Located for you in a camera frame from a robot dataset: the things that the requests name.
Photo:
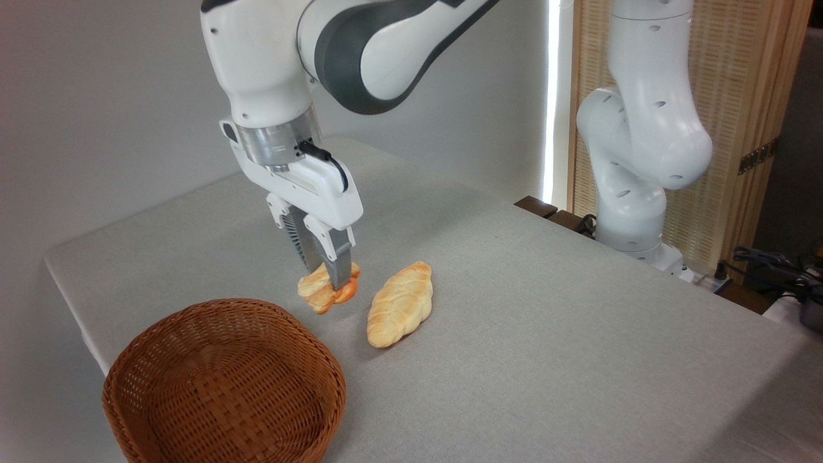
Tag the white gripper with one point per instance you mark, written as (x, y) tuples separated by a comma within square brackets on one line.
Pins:
[(315, 190)]

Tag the small round bread bun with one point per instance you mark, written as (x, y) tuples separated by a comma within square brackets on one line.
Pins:
[(318, 289)]

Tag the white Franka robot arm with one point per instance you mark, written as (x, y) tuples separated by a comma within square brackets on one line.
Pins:
[(643, 128)]

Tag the long braided bread loaf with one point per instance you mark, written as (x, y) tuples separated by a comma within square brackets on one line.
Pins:
[(400, 305)]

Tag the brown wicker basket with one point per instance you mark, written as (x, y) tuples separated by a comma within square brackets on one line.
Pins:
[(193, 411)]

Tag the grey tablecloth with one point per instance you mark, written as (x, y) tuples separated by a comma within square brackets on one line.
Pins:
[(546, 334)]

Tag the white power strip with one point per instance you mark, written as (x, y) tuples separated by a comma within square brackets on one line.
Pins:
[(707, 281)]

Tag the dark metal screen hinge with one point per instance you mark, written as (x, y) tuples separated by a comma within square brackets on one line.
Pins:
[(759, 156)]

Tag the dark wooden table frame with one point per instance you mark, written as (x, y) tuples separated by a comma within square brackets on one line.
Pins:
[(546, 211)]

